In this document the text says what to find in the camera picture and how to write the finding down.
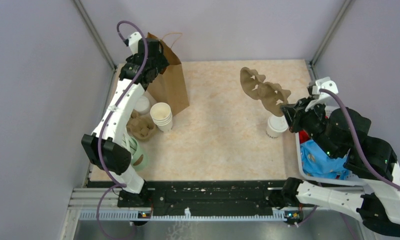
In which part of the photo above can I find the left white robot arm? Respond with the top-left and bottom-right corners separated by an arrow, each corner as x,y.
81,38 -> 169,207

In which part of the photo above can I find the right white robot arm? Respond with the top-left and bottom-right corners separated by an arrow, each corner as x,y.
281,97 -> 400,238

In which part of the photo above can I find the red snack packet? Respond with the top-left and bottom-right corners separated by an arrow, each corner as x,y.
298,130 -> 311,144

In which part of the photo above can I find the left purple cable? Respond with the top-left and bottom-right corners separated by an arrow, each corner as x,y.
96,20 -> 150,240

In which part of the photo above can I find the brown paper bag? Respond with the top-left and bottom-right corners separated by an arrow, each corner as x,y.
147,32 -> 190,116

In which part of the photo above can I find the white plastic basket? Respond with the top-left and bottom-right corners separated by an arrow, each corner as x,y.
295,106 -> 366,186

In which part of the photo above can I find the brown cardboard cup carrier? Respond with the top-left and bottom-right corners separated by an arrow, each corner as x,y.
240,67 -> 291,117

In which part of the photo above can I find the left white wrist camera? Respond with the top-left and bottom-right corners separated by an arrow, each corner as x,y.
123,31 -> 142,55

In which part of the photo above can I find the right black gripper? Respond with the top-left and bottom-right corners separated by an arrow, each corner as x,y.
279,95 -> 340,159

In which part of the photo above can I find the stack of white lids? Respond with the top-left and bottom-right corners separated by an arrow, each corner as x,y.
134,95 -> 151,115

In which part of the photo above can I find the stack of white paper cups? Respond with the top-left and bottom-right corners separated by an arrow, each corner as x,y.
149,102 -> 173,133

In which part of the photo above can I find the stack of cardboard cup carriers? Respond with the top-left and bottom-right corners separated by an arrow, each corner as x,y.
126,110 -> 158,142

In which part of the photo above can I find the blue snack packet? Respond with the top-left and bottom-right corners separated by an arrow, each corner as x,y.
299,140 -> 351,180

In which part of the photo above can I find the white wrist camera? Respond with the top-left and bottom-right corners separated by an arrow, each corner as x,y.
305,76 -> 339,111
123,31 -> 142,55

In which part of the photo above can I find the white paper coffee cup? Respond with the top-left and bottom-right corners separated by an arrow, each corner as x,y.
265,126 -> 285,139

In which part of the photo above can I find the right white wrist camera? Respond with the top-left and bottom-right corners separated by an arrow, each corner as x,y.
305,76 -> 339,111

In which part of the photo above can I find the white plastic cup lid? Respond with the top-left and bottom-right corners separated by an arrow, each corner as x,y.
266,115 -> 289,134

